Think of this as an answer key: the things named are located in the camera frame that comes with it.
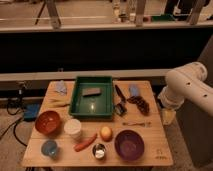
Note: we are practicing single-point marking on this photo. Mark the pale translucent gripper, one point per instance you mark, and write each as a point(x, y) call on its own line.
point(168, 116)

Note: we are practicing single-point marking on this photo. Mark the metal fork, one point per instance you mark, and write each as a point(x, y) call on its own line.
point(143, 124)

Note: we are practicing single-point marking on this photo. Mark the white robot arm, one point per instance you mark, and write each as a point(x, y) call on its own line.
point(186, 82)

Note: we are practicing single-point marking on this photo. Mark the bunch of dark grapes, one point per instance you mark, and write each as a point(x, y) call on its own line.
point(141, 104)

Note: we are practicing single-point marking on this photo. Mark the blue cloth right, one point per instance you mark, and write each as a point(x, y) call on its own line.
point(134, 90)

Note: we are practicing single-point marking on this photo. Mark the blue cloth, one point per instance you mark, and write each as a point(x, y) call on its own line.
point(134, 90)
point(60, 87)

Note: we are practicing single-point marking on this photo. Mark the purple bowl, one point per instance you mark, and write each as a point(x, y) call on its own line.
point(129, 145)

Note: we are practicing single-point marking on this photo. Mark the dark metal clip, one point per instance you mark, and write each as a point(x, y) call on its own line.
point(120, 109)

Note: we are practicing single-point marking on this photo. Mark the yellow apple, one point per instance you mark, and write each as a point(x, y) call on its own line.
point(106, 133)

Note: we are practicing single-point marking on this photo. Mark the green plastic tray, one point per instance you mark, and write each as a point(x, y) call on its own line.
point(92, 107)

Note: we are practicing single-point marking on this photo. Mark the small metal cup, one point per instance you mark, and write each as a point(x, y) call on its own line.
point(99, 151)

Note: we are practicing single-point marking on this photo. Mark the orange carrot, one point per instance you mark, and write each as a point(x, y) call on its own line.
point(85, 144)

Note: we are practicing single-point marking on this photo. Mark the dark sponge block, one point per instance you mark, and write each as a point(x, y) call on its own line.
point(91, 91)

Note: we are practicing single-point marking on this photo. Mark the white cup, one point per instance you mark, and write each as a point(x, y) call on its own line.
point(73, 128)

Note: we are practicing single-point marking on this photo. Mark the blue cloth left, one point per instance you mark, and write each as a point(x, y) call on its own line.
point(60, 87)

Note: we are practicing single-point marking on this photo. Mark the yellow banana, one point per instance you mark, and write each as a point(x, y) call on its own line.
point(58, 103)

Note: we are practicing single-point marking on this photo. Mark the orange bowl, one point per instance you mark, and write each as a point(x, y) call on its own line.
point(48, 123)

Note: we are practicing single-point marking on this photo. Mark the blue cup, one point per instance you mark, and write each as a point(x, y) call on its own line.
point(49, 148)

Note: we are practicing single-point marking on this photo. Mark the blue box on floor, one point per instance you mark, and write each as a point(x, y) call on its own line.
point(31, 112)

